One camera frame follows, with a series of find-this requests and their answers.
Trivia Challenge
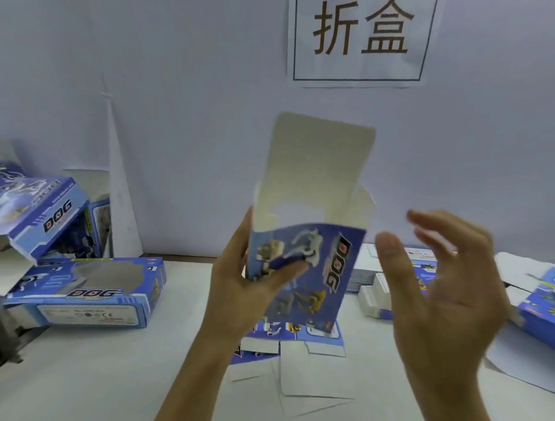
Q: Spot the person's right hand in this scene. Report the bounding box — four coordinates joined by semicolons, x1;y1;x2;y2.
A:
375;210;511;379

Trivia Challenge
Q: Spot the person's left hand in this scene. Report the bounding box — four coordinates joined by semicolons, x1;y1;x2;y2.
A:
199;206;309;340

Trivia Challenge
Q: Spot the blue toy carton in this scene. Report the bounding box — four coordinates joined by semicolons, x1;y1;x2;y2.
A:
244;111;377;339

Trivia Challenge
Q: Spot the person's left forearm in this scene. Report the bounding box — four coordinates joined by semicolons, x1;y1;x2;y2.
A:
157;332;243;421

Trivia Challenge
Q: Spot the person's right forearm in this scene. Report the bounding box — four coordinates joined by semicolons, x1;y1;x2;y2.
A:
405;369;499;421

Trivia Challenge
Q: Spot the stack of flat cartons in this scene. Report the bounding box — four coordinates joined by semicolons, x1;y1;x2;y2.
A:
349;242;439;322

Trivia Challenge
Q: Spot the flat unfolded blue carton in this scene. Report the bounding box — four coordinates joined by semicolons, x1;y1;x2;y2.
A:
482;252;555;394
243;322;361;408
228;335;282;383

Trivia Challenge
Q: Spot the folded blue window toy box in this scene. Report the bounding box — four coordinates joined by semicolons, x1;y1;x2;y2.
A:
0;175;91;296
0;162;27;228
2;257;168;329
41;196;114;262

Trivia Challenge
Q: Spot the white paper sign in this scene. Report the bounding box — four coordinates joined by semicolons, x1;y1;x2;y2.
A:
286;0;447;89

